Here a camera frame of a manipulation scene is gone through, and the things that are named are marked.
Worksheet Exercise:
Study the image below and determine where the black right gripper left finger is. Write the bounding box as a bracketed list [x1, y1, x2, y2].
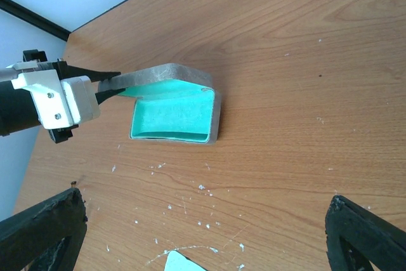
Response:
[1, 187, 88, 270]

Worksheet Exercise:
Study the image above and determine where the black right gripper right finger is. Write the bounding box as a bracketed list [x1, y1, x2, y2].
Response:
[325, 195, 405, 270]

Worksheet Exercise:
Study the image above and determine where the grey glasses case teal lining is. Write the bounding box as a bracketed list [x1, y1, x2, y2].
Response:
[98, 63, 221, 145]

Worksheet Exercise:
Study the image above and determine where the light blue cleaning cloth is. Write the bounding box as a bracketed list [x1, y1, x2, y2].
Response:
[164, 251, 205, 271]

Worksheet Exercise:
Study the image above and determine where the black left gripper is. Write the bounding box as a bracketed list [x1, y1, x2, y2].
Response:
[22, 49, 128, 144]

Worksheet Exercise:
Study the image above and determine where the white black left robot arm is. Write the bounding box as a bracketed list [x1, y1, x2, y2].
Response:
[1, 50, 124, 143]

